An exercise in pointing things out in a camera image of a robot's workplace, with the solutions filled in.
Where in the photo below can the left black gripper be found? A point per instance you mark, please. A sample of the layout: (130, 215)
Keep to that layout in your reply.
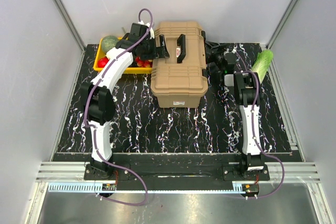
(158, 52)

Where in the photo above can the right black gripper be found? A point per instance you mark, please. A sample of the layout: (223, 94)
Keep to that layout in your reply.
(220, 51)

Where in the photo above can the tan plastic tool box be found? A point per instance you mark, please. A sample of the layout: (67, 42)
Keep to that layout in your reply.
(180, 80)

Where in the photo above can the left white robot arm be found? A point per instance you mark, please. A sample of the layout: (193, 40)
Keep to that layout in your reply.
(97, 100)

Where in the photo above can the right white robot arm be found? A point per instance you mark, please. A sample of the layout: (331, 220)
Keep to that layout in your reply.
(247, 96)

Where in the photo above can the red yellow lychee cluster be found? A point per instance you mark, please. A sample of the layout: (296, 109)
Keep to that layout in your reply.
(143, 63)

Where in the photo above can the yellow plastic fruit tray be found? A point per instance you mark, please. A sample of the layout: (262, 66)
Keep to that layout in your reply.
(119, 65)

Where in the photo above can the green netted melon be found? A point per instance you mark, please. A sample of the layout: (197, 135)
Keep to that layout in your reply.
(108, 42)

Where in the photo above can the green napa cabbage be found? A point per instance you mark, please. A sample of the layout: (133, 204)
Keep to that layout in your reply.
(262, 64)

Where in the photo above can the red apple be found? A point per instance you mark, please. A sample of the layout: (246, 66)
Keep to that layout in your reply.
(102, 62)

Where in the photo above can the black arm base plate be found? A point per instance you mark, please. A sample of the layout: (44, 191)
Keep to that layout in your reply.
(175, 172)

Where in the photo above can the aluminium frame rail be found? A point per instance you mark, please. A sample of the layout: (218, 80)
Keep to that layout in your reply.
(69, 177)

